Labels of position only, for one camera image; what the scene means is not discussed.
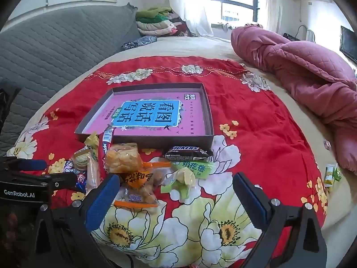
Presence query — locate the pink quilt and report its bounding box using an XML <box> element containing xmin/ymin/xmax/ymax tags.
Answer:
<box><xmin>231</xmin><ymin>26</ymin><xmax>357</xmax><ymax>174</ymax></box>

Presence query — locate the black television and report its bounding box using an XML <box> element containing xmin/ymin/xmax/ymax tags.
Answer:
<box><xmin>340</xmin><ymin>26</ymin><xmax>357</xmax><ymax>63</ymax></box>

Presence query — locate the clear rice cracker packet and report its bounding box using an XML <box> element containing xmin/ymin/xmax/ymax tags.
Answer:
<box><xmin>104</xmin><ymin>143</ymin><xmax>144</xmax><ymax>174</ymax></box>

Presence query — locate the white metal rack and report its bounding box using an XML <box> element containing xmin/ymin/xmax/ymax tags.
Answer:
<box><xmin>297</xmin><ymin>25</ymin><xmax>316</xmax><ymax>43</ymax></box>

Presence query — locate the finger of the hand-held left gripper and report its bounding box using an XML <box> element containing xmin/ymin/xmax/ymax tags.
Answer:
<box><xmin>15</xmin><ymin>172</ymin><xmax>78</xmax><ymax>189</ymax></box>
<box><xmin>0</xmin><ymin>158</ymin><xmax>47</xmax><ymax>173</ymax></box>

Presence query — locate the orange-edged pastry packet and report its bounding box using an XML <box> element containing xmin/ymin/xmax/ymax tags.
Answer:
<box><xmin>114</xmin><ymin>160</ymin><xmax>171</xmax><ymax>209</ymax></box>

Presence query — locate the red stick snack packet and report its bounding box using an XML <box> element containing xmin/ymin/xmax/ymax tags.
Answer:
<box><xmin>98</xmin><ymin>128</ymin><xmax>115</xmax><ymax>163</ymax></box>

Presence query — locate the yellow snack packet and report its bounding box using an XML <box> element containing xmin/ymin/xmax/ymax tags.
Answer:
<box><xmin>84</xmin><ymin>132</ymin><xmax>100</xmax><ymax>153</ymax></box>

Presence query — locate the grey cardboard box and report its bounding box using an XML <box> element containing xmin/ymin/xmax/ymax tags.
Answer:
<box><xmin>75</xmin><ymin>83</ymin><xmax>215</xmax><ymax>149</ymax></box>

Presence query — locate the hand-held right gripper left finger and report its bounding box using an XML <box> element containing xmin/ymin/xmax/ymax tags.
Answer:
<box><xmin>22</xmin><ymin>173</ymin><xmax>121</xmax><ymax>268</ymax></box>

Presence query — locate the dark blue patterned cloth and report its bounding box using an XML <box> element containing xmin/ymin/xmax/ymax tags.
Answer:
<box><xmin>121</xmin><ymin>36</ymin><xmax>158</xmax><ymax>51</ymax></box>

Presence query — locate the peach snack packet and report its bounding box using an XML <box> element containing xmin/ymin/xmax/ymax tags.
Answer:
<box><xmin>86</xmin><ymin>156</ymin><xmax>101</xmax><ymax>195</ymax></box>

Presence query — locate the brown chocolate bar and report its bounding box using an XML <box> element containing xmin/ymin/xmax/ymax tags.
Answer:
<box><xmin>162</xmin><ymin>146</ymin><xmax>214</xmax><ymax>158</ymax></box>

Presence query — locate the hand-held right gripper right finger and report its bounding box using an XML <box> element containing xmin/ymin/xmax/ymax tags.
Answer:
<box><xmin>232</xmin><ymin>172</ymin><xmax>327</xmax><ymax>268</ymax></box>

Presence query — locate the red floral blanket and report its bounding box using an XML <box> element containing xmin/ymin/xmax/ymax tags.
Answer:
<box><xmin>6</xmin><ymin>56</ymin><xmax>328</xmax><ymax>268</ymax></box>

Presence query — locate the grey quilted headboard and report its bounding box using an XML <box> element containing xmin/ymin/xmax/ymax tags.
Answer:
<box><xmin>0</xmin><ymin>3</ymin><xmax>141</xmax><ymax>157</ymax></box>

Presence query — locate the pink book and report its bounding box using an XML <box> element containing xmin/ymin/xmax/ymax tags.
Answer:
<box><xmin>84</xmin><ymin>92</ymin><xmax>207</xmax><ymax>138</ymax></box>

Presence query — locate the white curtain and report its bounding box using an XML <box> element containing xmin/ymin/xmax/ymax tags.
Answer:
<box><xmin>257</xmin><ymin>0</ymin><xmax>283</xmax><ymax>32</ymax></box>
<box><xmin>169</xmin><ymin>0</ymin><xmax>214</xmax><ymax>37</ymax></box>

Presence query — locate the stack of folded clothes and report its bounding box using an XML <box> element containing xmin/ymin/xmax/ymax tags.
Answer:
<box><xmin>135</xmin><ymin>6</ymin><xmax>193</xmax><ymax>38</ymax></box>

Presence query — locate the green milk snack packet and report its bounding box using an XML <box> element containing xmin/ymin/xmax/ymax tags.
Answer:
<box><xmin>160</xmin><ymin>159</ymin><xmax>221</xmax><ymax>202</ymax></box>

